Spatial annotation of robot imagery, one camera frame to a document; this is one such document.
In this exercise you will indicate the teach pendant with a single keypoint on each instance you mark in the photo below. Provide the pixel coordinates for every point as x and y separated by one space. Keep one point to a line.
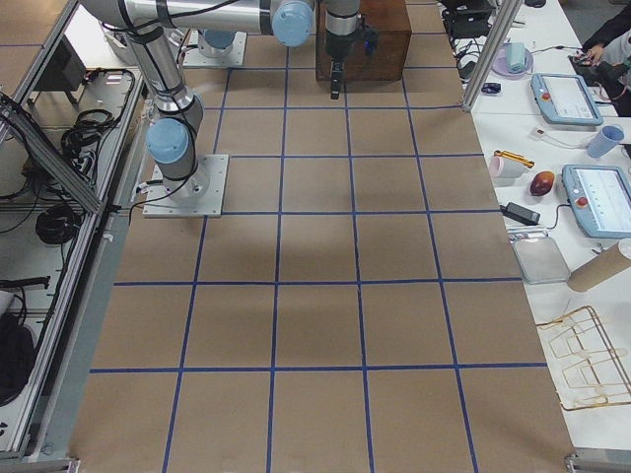
600 199
565 100

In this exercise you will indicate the cardboard tube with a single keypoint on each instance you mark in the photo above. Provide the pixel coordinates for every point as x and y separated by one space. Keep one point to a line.
607 264

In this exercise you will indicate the red mango fruit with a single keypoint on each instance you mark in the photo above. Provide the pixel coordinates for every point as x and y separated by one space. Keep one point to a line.
542 183

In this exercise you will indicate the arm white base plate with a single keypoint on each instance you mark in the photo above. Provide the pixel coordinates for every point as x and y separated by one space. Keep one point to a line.
218 50
202 195

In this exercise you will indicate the gold wire rack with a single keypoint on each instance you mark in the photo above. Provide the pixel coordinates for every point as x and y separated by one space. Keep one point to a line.
589 370

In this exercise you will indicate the light blue cup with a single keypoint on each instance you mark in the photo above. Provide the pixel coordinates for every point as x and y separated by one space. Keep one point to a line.
607 138

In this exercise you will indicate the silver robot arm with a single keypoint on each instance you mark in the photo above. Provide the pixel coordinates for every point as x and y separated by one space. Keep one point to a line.
171 141

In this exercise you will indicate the person hand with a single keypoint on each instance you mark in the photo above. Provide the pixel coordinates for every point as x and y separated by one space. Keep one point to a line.
594 54

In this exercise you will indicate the metal tray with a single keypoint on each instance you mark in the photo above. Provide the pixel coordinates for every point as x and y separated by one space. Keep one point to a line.
538 255

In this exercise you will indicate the teach pendant upper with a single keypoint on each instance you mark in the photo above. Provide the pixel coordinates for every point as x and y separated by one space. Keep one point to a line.
565 100

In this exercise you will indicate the teach pendant lower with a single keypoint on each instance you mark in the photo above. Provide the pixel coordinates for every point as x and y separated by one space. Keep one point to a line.
600 199

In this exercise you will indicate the black power adapter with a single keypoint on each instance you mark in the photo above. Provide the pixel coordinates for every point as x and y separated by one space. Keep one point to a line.
520 214

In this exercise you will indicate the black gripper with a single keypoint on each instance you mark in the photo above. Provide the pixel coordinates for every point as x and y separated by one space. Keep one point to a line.
338 47

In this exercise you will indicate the gold metal cylinder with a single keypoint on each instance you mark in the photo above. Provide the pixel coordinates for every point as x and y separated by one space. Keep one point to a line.
515 157

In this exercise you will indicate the pink cup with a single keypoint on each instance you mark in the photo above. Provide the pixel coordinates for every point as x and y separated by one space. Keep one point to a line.
502 167

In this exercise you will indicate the aluminium frame post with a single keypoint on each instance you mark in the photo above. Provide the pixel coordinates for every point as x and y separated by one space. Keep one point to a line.
503 22

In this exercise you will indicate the dark wooden drawer cabinet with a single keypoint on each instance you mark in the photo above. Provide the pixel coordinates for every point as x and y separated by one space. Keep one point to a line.
384 60

